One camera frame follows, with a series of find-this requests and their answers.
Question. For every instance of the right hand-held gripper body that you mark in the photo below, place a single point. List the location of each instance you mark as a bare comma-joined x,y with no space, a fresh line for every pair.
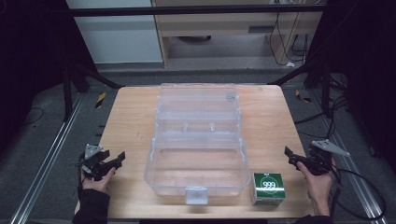
322,155

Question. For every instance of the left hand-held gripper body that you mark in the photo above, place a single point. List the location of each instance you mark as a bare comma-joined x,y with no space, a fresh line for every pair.
92,159

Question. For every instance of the person's left hand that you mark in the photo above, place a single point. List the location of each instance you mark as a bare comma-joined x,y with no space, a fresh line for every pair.
99,183

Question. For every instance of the person's right hand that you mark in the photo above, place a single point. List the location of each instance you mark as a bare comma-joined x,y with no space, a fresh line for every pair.
319,189

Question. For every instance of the green and white carton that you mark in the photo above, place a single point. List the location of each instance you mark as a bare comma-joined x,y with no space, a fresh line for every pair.
268,188

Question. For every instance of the black metal stand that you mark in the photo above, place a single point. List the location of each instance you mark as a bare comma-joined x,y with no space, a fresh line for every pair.
67,93
325,90

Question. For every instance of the clear plastic storage box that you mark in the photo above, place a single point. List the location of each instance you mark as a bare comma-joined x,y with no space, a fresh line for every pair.
196,146

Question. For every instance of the white cabinet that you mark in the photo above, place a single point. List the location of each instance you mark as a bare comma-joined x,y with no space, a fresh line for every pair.
118,34

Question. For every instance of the aluminium floor rail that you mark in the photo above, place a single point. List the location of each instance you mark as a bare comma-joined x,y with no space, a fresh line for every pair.
46,158
351,168

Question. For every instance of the black horizontal frame bar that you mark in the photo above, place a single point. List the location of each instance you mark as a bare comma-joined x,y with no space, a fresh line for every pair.
193,10

